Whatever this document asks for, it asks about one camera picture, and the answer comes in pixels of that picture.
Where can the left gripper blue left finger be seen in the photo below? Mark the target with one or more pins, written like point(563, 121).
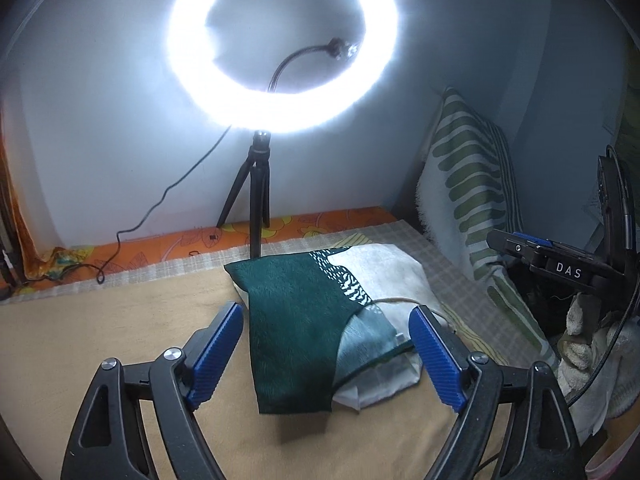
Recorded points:
point(108, 439)

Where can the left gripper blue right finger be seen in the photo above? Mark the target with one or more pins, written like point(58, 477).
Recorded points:
point(540, 440)

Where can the green white tree print shirt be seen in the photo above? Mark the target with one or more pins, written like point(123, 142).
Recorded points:
point(318, 319)

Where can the white gloved hand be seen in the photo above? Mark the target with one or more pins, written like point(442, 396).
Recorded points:
point(599, 365)

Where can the beige towel blanket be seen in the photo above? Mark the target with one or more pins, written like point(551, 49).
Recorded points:
point(396, 439)

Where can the folded white garment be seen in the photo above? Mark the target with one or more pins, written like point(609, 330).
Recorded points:
point(380, 382)

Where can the green striped white pillow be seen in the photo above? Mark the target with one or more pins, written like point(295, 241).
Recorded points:
point(466, 189)

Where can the orange patterned bed sheet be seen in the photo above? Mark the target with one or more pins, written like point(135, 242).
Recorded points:
point(138, 253)

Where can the checked beige bed cover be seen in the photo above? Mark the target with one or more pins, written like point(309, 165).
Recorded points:
point(440, 269)

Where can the orange patterned scarf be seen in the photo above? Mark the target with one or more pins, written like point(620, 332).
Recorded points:
point(31, 266)

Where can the black mini tripod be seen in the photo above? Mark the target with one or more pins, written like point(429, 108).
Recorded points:
point(255, 167)

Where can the white ring light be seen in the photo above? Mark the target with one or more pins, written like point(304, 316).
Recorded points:
point(282, 66)

